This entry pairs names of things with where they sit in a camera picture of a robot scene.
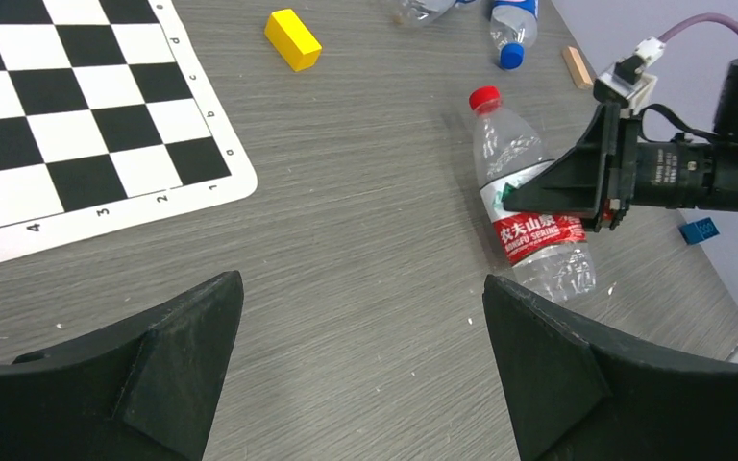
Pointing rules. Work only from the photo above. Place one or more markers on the black white chessboard mat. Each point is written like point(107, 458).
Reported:
point(108, 120)

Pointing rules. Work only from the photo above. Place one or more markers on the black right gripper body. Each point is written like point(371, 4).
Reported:
point(677, 174)

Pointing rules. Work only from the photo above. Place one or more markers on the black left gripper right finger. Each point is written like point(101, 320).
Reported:
point(576, 389)

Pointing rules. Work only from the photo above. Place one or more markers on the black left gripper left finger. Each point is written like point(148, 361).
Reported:
point(143, 388)

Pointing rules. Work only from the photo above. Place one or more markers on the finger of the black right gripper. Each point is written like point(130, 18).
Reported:
point(573, 184)

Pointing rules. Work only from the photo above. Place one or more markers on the clear bottle blue label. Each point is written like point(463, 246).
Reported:
point(419, 13)

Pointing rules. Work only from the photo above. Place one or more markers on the clear bottle red label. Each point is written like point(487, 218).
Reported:
point(548, 254)

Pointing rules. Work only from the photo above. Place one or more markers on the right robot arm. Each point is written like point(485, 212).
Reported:
point(657, 128)

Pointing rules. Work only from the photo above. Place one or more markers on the tan wooden block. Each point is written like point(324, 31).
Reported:
point(577, 68)

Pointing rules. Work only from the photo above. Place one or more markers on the red bottle cap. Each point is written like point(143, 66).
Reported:
point(485, 99)

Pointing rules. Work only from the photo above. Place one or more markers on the blue lego brick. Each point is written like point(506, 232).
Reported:
point(695, 232)

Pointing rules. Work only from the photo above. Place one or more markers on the yellow wooden block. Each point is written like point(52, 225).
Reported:
point(292, 39)

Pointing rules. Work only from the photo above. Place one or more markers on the pepsi bottle blue cap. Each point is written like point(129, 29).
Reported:
point(513, 29)

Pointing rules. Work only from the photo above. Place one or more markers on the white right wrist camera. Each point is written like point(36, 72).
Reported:
point(627, 82)

